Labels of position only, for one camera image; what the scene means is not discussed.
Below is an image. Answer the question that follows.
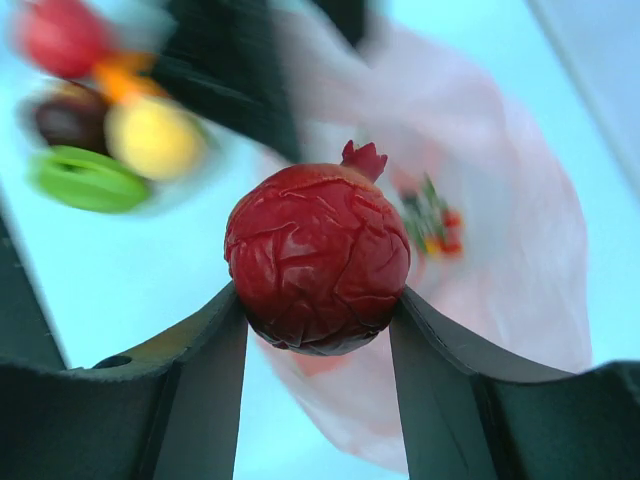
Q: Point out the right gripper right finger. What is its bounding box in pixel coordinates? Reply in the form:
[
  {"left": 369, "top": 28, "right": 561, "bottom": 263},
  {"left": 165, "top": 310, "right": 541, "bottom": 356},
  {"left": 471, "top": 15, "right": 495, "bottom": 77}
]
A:
[{"left": 390, "top": 289, "right": 639, "bottom": 480}]

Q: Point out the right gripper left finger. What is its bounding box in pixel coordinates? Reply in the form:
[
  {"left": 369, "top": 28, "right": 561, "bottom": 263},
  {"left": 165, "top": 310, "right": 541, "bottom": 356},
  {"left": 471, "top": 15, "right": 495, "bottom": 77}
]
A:
[{"left": 1, "top": 286, "right": 247, "bottom": 479}]

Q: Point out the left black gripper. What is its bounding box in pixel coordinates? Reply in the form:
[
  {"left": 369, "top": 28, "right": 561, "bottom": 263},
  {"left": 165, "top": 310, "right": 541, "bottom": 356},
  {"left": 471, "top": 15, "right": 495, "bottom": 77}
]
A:
[{"left": 151, "top": 1, "right": 370, "bottom": 163}]

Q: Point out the fake yellow fruit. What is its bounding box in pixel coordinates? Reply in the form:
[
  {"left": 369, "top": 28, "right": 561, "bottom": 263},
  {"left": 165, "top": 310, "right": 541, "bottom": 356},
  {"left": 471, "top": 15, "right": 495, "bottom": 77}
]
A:
[{"left": 104, "top": 96, "right": 207, "bottom": 181}]

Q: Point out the fake orange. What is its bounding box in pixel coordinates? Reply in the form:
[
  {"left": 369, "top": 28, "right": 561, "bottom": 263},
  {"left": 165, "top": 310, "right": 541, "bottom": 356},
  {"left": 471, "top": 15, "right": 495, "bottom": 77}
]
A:
[{"left": 93, "top": 51, "right": 168, "bottom": 103}]

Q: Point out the pink plastic bag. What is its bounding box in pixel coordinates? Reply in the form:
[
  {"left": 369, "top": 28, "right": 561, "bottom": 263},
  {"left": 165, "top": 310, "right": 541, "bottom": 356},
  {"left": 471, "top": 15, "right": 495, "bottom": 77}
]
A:
[{"left": 254, "top": 14, "right": 594, "bottom": 474}]

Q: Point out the fake dark purple fruit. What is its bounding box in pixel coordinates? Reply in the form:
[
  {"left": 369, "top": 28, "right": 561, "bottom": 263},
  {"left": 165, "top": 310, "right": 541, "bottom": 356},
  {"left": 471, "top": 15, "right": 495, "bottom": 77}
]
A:
[{"left": 30, "top": 82, "right": 109, "bottom": 155}]

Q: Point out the fake red apple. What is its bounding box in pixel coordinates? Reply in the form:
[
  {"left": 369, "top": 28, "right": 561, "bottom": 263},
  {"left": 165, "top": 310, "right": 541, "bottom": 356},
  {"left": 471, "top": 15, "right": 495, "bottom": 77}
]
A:
[{"left": 13, "top": 0, "right": 115, "bottom": 80}]

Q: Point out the fake cherry tomatoes bunch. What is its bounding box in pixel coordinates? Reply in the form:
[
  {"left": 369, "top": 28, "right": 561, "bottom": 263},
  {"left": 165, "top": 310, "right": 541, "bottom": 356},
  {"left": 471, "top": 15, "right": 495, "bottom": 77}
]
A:
[{"left": 400, "top": 175, "right": 464, "bottom": 260}]

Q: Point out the fake green star fruit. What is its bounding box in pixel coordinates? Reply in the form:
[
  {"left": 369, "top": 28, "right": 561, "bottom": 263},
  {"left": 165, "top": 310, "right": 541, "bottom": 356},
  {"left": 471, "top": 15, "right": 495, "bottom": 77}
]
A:
[{"left": 29, "top": 146, "right": 152, "bottom": 214}]

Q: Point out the fake red pomegranate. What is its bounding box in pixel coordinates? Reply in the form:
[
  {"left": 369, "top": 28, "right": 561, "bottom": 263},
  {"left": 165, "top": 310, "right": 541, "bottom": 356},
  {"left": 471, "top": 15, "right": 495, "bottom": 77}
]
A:
[{"left": 224, "top": 141, "right": 411, "bottom": 356}]

